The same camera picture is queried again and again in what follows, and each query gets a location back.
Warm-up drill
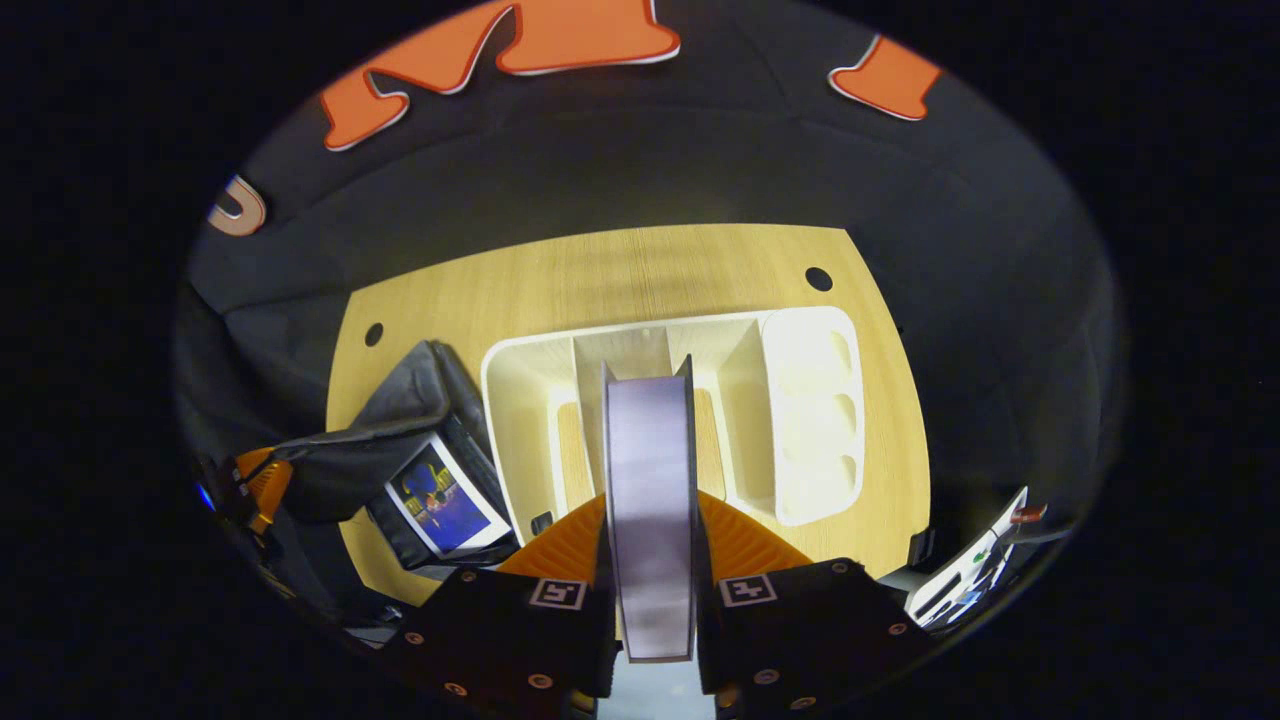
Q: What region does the book with white spine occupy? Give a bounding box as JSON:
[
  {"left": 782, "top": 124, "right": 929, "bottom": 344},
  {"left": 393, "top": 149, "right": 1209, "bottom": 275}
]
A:
[{"left": 600, "top": 355, "right": 699, "bottom": 664}]

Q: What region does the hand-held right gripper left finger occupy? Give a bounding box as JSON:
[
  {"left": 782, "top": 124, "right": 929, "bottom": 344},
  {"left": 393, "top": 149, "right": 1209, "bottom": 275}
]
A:
[{"left": 385, "top": 493, "right": 617, "bottom": 713}]

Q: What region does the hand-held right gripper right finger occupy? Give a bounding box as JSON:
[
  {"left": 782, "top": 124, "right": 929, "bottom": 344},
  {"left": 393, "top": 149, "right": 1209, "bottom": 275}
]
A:
[{"left": 696, "top": 490, "right": 937, "bottom": 717}]

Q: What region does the book with blue spine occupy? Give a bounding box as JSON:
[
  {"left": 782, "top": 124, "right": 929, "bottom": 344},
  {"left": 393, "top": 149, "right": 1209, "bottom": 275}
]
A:
[{"left": 385, "top": 435, "right": 512, "bottom": 559}]

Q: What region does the grey fabric schoolbag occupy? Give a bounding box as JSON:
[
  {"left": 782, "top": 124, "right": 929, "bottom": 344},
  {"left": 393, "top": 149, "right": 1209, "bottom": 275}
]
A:
[{"left": 270, "top": 340, "right": 523, "bottom": 583}]

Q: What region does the black backdrop cloth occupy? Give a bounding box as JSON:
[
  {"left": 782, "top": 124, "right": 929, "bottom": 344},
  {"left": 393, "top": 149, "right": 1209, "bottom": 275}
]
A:
[{"left": 172, "top": 0, "right": 1126, "bottom": 621}]

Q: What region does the white plastic bookshelf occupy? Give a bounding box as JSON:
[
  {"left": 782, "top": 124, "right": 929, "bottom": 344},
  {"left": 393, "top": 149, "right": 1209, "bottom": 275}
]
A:
[{"left": 482, "top": 305, "right": 867, "bottom": 547}]

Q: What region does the white plastic device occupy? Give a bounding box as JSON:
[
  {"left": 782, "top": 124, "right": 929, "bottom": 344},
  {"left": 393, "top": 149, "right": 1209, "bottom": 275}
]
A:
[{"left": 905, "top": 487, "right": 1046, "bottom": 631}]

